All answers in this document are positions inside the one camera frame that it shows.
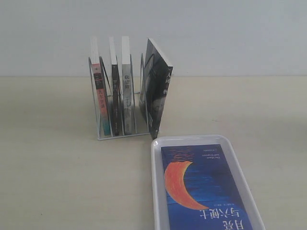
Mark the black grey cover book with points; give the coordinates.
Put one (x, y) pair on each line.
(156, 72)

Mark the blue moon cover book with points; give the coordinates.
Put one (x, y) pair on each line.
(201, 192)

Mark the pink and teal book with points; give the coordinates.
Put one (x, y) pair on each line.
(99, 81)

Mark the grey white book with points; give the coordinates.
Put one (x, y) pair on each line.
(127, 85)

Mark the dark brown thin book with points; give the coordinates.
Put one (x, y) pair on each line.
(115, 87)

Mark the white rectangular tray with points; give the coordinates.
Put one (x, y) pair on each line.
(161, 219)

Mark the white wire book rack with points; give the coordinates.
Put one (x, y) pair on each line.
(139, 126)

